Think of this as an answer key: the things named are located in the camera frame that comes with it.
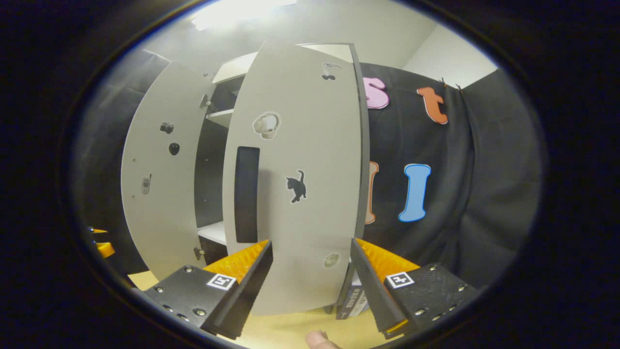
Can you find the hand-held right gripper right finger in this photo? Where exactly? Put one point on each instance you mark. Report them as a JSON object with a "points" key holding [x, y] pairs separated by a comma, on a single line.
{"points": [[374, 295]]}

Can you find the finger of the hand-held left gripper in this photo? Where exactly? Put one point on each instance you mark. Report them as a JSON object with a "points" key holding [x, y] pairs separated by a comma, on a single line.
{"points": [[105, 249]]}

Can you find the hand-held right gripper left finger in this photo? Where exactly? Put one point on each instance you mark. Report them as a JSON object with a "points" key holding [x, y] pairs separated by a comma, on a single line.
{"points": [[249, 291]]}

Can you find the white shoe cabinet door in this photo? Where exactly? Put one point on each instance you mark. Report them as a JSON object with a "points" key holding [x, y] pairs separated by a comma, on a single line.
{"points": [[160, 218], [315, 145]]}

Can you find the white shoe cabinet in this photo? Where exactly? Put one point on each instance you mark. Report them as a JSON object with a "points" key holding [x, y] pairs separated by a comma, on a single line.
{"points": [[210, 169]]}

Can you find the white cabinet shelf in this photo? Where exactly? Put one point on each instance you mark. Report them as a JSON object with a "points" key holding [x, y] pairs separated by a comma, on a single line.
{"points": [[223, 117], [213, 231]]}

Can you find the dark printed box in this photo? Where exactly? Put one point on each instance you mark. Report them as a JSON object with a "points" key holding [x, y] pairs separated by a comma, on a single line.
{"points": [[356, 298]]}

